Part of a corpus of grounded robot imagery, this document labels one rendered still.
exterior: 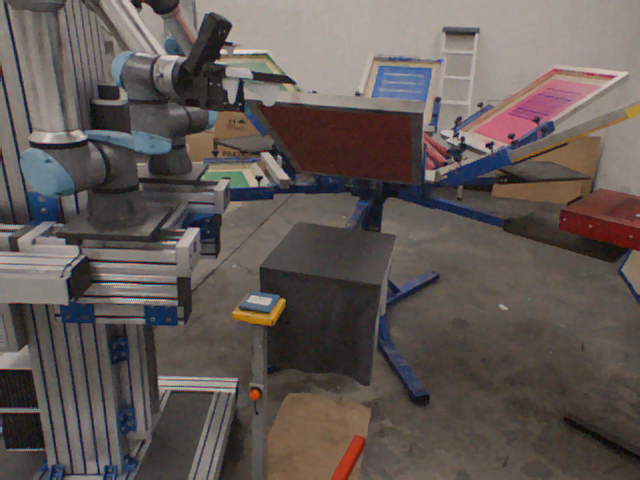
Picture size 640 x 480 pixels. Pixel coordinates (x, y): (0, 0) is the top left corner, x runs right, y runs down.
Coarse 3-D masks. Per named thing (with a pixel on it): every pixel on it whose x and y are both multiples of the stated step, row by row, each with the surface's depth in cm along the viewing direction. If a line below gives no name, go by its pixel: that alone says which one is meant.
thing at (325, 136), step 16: (272, 112) 177; (288, 112) 174; (304, 112) 172; (320, 112) 170; (288, 128) 189; (304, 128) 186; (320, 128) 184; (336, 128) 181; (288, 144) 207; (304, 144) 204; (320, 144) 200; (336, 144) 197; (304, 160) 224; (320, 160) 221; (336, 160) 217
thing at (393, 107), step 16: (256, 96) 168; (288, 96) 166; (304, 96) 165; (320, 96) 164; (336, 96) 163; (352, 96) 162; (256, 112) 179; (352, 112) 165; (368, 112) 163; (384, 112) 161; (400, 112) 159; (416, 112) 158; (272, 128) 192; (416, 128) 170; (416, 144) 184; (416, 160) 200; (336, 176) 241; (352, 176) 236; (416, 176) 221
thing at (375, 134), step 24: (336, 120) 174; (360, 120) 171; (384, 120) 167; (408, 120) 164; (360, 144) 193; (384, 144) 189; (408, 144) 185; (360, 168) 222; (384, 168) 217; (408, 168) 212
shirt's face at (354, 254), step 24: (288, 240) 209; (312, 240) 210; (336, 240) 212; (360, 240) 213; (384, 240) 214; (264, 264) 188; (288, 264) 189; (312, 264) 189; (336, 264) 190; (360, 264) 191; (384, 264) 192
